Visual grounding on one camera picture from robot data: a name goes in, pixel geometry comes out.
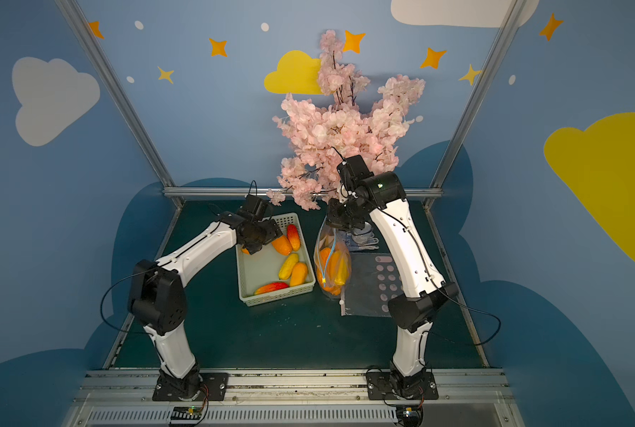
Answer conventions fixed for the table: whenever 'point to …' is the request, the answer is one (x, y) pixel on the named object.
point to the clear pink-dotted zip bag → (373, 281)
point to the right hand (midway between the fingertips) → (333, 221)
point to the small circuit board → (186, 413)
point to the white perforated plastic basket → (269, 275)
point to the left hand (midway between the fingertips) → (275, 233)
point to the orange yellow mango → (298, 274)
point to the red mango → (293, 237)
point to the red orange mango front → (274, 286)
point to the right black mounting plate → (383, 386)
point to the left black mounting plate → (194, 387)
